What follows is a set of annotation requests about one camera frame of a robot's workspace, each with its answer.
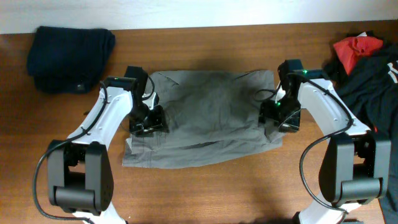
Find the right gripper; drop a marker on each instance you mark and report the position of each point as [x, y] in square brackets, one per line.
[267, 111]

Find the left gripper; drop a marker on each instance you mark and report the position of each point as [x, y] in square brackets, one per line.
[157, 122]

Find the grey shorts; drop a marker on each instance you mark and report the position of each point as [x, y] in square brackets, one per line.
[212, 117]

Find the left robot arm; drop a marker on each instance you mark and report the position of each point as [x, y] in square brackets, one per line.
[79, 175]

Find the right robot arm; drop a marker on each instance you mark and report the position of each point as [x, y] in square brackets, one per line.
[355, 167]

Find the black printed t-shirt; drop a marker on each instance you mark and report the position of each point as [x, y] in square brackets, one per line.
[370, 92]

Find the red garment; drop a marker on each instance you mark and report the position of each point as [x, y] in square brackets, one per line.
[351, 49]

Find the folded navy blue garment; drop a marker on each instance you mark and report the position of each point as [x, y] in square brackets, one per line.
[68, 60]

